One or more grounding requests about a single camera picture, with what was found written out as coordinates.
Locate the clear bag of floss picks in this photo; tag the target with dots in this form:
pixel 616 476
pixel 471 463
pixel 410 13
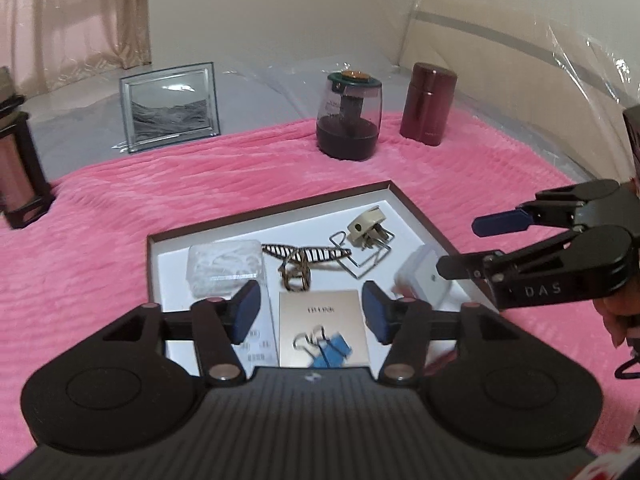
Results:
pixel 222 268

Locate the small Doraemon figurine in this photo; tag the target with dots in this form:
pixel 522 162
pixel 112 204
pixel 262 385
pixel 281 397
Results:
pixel 440 362

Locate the dark glass humidifier jar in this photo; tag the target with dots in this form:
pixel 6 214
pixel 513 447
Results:
pixel 349 117

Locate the white remote control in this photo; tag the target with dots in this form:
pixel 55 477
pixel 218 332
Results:
pixel 259 348

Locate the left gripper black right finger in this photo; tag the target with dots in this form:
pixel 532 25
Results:
pixel 404 325

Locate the framed sand art picture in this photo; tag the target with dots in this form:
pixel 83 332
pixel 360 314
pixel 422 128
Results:
pixel 173 105

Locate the person's right hand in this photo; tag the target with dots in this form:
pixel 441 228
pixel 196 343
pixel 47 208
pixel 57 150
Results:
pixel 615 309

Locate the gold box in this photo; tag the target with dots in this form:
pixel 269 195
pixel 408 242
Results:
pixel 338 311

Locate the pink fluffy blanket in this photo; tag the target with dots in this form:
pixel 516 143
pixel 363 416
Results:
pixel 84 263

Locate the maroon cylindrical flask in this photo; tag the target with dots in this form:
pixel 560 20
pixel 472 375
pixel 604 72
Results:
pixel 429 99

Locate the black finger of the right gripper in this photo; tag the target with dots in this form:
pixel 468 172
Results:
pixel 576 256
pixel 557 207

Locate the beige power plug adapter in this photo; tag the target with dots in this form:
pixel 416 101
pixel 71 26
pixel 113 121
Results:
pixel 367 230

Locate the blue binder clip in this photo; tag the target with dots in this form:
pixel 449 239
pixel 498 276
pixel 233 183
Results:
pixel 321 349

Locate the pink curtain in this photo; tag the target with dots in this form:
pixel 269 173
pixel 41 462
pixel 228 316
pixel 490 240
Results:
pixel 48 44

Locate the steel thermos with black handle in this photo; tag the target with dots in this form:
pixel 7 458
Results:
pixel 26 195

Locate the brown shallow tray box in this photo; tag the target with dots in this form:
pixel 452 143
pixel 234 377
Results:
pixel 317 221

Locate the silver wire rack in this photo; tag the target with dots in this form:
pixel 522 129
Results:
pixel 366 254

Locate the leopard print hair claw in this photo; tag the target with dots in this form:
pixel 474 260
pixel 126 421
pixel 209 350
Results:
pixel 296 262

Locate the white square night light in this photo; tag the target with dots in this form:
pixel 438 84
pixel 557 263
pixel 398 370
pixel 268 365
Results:
pixel 418 277

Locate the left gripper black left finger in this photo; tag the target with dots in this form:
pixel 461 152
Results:
pixel 218 325

